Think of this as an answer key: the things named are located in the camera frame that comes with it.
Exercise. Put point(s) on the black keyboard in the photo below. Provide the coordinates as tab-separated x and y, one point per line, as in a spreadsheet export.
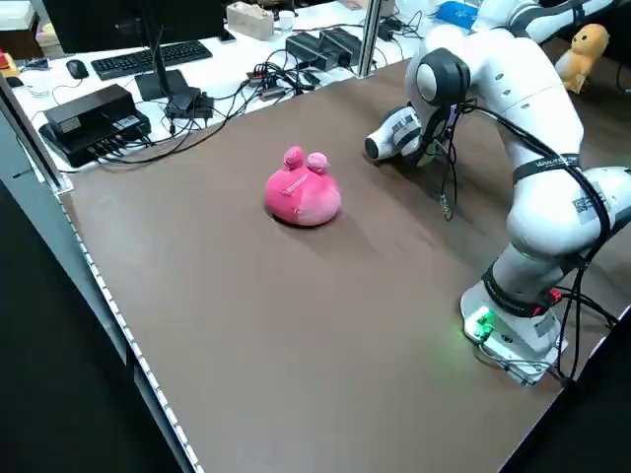
148	59

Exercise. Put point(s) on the black computer mouse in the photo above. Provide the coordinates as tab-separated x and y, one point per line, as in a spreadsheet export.
76	69

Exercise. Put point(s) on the yellow plush toy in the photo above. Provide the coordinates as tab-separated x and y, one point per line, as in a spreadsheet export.
584	49

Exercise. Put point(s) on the black monitor stand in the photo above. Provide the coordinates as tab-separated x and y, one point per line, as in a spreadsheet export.
160	79

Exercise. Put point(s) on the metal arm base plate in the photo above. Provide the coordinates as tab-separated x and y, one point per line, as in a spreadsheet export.
532	372

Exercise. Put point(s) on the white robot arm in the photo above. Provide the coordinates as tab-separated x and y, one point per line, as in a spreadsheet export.
567	20
532	113

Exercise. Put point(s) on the black docking box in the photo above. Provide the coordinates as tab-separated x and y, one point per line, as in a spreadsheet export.
89	118

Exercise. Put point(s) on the black computer monitor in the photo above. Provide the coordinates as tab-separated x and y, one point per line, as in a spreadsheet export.
123	20

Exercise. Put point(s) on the black power adapter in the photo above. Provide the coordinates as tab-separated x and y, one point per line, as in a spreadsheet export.
189	103

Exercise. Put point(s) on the pink plush toy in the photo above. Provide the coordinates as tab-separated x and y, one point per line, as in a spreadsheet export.
305	197

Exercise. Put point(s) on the black power strip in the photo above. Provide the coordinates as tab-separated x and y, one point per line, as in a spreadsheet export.
261	75

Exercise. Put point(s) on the white paper cup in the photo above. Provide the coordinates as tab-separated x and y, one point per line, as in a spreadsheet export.
286	22

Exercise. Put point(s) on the clear side panel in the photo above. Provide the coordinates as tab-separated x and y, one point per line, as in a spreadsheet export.
49	162

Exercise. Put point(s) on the black power supply box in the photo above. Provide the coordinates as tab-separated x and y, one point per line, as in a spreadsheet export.
340	42
308	47

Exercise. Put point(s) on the aluminium frame post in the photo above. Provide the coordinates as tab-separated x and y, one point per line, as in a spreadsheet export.
370	34

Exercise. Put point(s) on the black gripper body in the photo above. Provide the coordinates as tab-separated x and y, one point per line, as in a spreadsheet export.
441	130

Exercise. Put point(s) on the beige tissue box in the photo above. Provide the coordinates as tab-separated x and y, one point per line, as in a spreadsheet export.
249	20

